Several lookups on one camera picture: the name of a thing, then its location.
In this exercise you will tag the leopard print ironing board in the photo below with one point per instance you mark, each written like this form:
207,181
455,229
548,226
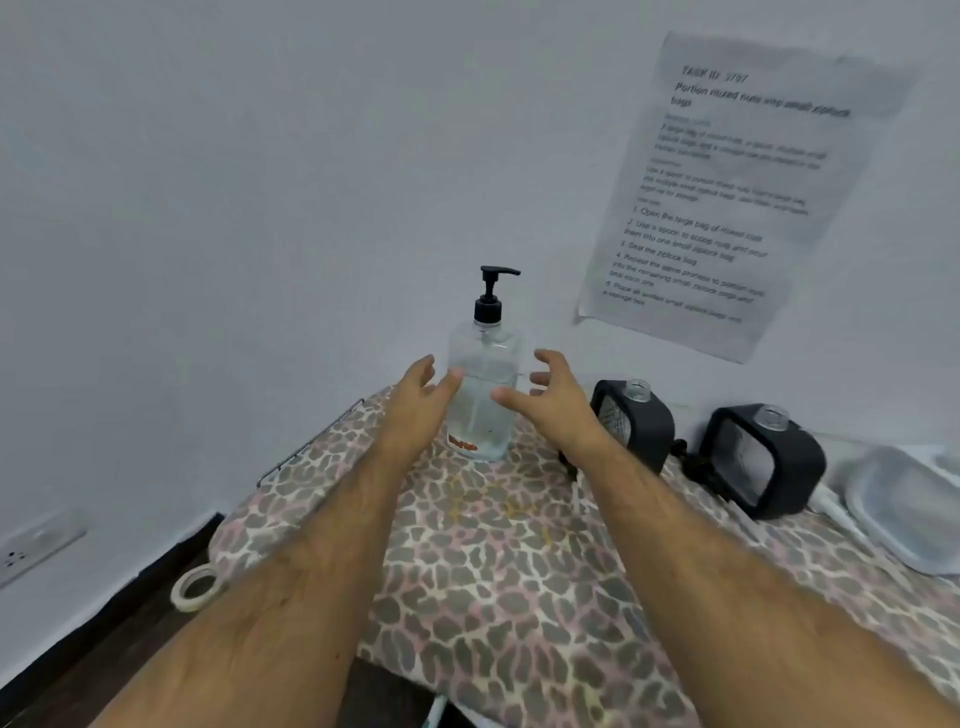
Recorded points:
487,585

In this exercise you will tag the printed paper sheet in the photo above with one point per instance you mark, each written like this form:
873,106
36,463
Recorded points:
750,187

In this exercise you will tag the black square dispenser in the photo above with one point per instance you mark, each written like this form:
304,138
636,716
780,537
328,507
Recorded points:
796,457
646,431

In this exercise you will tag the white square soap dispenser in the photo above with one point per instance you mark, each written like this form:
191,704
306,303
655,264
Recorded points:
900,517

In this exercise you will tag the transparent bottle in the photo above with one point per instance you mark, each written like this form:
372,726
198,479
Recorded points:
480,424

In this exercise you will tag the white wall socket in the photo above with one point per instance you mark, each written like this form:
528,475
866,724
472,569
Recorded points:
37,547

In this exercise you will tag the person's left forearm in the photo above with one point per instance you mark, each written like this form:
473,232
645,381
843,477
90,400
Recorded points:
285,600

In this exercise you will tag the white ironing board legs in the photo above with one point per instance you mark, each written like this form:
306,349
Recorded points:
439,712

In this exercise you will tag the person's right forearm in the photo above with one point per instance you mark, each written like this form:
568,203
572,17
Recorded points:
712,600

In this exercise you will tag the white tape roll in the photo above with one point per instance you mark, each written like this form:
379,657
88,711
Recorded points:
177,596

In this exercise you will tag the small white pump head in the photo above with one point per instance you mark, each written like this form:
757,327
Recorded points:
829,504

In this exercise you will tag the person's left hand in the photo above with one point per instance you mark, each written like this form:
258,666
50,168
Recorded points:
416,409

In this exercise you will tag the black pump with long tube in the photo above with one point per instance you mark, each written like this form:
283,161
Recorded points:
487,309

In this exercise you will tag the person's right hand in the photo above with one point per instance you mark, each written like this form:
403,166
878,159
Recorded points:
562,412

